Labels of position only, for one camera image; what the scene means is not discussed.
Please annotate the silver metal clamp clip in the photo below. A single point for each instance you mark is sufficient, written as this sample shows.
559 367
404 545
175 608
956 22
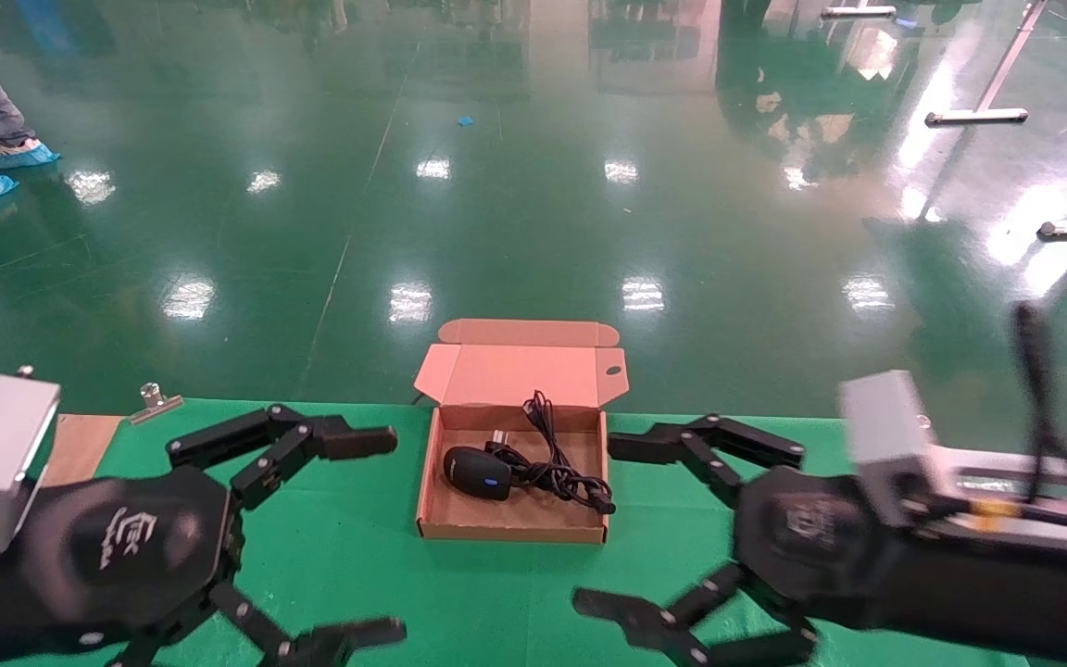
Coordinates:
156 405

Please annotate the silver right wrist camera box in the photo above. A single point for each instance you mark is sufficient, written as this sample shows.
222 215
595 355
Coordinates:
885 426

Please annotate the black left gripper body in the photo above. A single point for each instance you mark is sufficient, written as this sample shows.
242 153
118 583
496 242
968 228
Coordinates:
126 547

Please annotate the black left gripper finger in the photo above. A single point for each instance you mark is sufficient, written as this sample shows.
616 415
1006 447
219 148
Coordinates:
357 637
330 440

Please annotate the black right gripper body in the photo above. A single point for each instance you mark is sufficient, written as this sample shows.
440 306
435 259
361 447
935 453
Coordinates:
913 584

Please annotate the green table cloth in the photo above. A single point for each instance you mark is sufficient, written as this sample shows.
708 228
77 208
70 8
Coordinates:
496 593

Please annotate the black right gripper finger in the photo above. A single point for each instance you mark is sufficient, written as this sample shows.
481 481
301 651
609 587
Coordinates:
672 443
645 625

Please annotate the brown cardboard mailer box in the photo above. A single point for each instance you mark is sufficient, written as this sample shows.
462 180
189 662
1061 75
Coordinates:
515 371

